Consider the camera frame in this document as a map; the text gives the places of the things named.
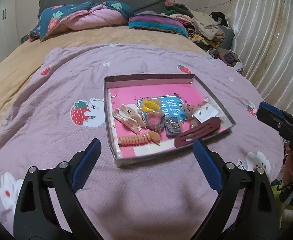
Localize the maroon hair clip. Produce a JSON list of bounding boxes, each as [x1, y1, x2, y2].
[[174, 117, 221, 148]]

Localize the white earring card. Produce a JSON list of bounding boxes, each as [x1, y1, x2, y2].
[[193, 103, 219, 123]]

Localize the bobby pins blue card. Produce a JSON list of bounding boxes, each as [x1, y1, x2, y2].
[[165, 116, 182, 138]]

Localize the peach spiral hair tie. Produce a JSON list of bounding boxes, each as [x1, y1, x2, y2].
[[117, 130, 162, 147]]

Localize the pink beige claw clip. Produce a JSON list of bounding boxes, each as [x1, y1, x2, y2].
[[112, 108, 142, 134]]

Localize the clear beige claw clip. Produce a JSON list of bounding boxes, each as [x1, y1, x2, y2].
[[119, 103, 147, 128]]

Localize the yellow bracelets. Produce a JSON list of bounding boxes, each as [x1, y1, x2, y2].
[[141, 100, 161, 113]]

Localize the beige mesh dotted bow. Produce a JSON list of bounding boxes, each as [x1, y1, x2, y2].
[[180, 103, 202, 129]]

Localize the purple cartoon quilt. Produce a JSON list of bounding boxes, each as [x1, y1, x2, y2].
[[0, 44, 283, 239]]

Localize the green blanket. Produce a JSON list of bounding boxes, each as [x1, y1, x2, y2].
[[271, 179, 293, 209]]

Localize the dark cardboard tray box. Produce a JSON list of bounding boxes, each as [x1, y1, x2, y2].
[[104, 74, 236, 166]]

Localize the white striped curtain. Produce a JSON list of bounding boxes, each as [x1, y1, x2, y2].
[[227, 0, 293, 115]]

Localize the pile of clothes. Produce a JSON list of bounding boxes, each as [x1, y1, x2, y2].
[[165, 0, 244, 73]]

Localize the tan bed sheet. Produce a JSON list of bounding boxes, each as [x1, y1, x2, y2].
[[0, 26, 204, 125]]

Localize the navy pink folded duvet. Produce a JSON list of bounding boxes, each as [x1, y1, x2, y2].
[[29, 1, 133, 42]]

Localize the striped purple teal pillow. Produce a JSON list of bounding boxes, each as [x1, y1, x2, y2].
[[128, 13, 189, 38]]

